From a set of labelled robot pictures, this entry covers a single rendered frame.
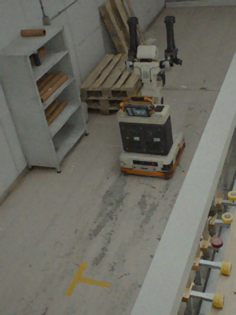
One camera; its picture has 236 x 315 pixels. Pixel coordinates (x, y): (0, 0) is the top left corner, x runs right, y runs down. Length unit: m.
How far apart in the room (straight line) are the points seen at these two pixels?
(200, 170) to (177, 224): 0.20
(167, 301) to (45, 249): 3.82
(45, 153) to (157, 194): 1.48
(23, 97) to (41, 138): 0.55
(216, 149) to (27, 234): 3.82
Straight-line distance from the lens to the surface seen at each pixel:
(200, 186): 1.11
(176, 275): 0.91
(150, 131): 4.93
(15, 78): 5.15
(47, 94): 5.36
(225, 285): 2.91
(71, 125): 6.28
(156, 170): 5.10
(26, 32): 5.47
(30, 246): 4.75
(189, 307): 2.96
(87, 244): 4.57
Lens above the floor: 3.16
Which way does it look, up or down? 34 degrees down
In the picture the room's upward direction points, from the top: 11 degrees counter-clockwise
